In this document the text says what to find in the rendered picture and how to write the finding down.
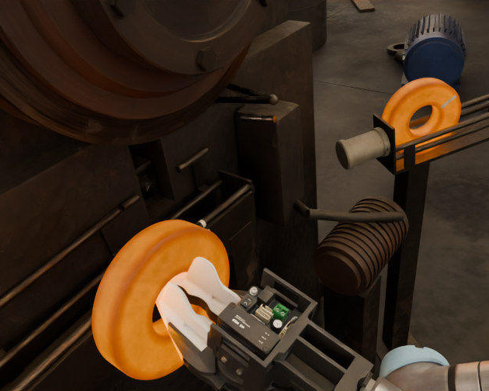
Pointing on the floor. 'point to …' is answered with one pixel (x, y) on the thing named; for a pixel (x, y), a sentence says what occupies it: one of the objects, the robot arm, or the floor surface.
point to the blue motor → (435, 50)
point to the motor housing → (357, 274)
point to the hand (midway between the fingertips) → (163, 285)
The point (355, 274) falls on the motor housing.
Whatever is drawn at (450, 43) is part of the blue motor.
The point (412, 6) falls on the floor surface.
